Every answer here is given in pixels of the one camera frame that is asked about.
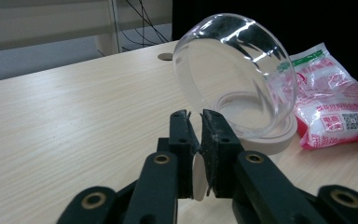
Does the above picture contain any round grey cable grommet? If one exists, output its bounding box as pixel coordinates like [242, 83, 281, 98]
[157, 52, 174, 62]

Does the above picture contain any pink and white plastic bag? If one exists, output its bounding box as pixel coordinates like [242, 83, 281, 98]
[287, 42, 358, 151]

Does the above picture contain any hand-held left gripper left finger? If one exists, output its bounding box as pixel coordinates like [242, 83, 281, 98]
[122, 109, 200, 224]

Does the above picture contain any bundle of black cables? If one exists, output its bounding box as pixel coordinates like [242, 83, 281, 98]
[117, 0, 172, 53]

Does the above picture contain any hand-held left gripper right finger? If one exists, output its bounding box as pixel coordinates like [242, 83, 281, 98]
[200, 109, 327, 224]

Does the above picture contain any clear glass jar with lid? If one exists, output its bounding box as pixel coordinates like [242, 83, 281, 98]
[172, 12, 298, 202]

